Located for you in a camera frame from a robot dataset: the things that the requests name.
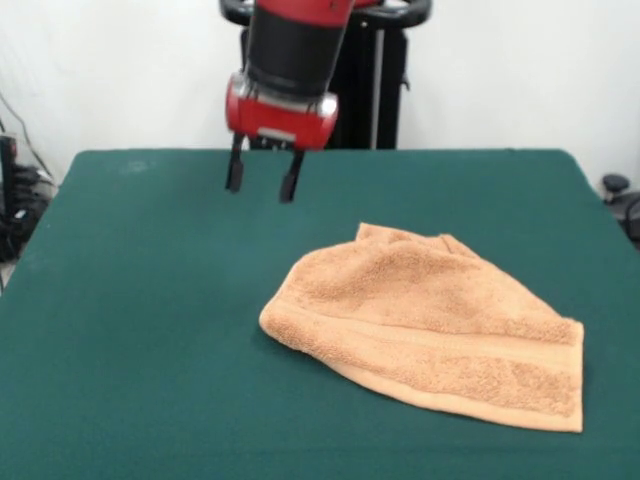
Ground black cable bundle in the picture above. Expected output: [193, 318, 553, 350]
[0, 164, 57, 264]

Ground grey wall cable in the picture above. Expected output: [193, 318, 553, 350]
[0, 92, 54, 181]

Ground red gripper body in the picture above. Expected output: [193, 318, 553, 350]
[224, 72, 341, 152]

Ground black office chair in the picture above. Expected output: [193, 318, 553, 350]
[601, 173, 640, 251]

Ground dark green table cloth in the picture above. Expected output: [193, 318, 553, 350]
[0, 147, 640, 480]

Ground black equipment box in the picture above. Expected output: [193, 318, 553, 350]
[0, 132, 21, 226]

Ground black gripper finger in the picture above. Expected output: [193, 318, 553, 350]
[224, 133, 247, 194]
[278, 149, 307, 204]

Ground orange terry towel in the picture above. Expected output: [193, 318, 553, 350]
[258, 222, 586, 434]

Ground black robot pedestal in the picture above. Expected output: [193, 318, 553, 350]
[218, 0, 432, 151]

